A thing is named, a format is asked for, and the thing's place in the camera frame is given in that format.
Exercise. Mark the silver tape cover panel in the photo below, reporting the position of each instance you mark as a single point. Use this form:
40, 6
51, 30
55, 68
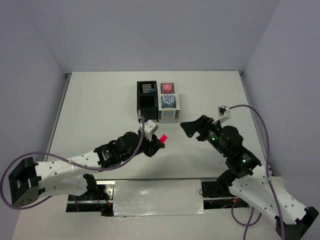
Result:
157, 198

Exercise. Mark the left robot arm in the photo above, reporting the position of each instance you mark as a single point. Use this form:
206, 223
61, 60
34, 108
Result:
33, 182

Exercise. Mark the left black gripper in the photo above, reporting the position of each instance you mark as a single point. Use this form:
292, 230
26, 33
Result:
153, 146

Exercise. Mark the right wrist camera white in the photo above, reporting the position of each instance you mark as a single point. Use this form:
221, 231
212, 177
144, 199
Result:
223, 114

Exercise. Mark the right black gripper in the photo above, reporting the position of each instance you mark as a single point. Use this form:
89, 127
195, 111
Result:
201, 125

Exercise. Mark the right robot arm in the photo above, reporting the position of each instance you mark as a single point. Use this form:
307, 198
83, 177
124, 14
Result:
246, 177

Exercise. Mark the pink cylindrical tube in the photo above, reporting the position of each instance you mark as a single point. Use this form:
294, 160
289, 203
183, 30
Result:
167, 88

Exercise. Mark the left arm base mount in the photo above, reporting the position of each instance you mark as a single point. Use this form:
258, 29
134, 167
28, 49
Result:
98, 198

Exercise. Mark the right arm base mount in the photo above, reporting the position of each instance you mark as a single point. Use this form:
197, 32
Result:
215, 198

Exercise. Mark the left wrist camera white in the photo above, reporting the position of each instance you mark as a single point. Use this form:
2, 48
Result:
150, 127

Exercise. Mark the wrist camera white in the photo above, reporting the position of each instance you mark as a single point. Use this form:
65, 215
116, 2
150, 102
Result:
223, 114
150, 127

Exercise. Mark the black organizer container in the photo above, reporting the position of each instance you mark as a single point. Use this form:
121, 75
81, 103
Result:
147, 104

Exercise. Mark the pink highlighter marker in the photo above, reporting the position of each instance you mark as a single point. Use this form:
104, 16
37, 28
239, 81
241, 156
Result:
163, 138

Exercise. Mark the white organizer container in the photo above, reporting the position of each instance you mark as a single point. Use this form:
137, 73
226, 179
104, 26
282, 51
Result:
168, 115

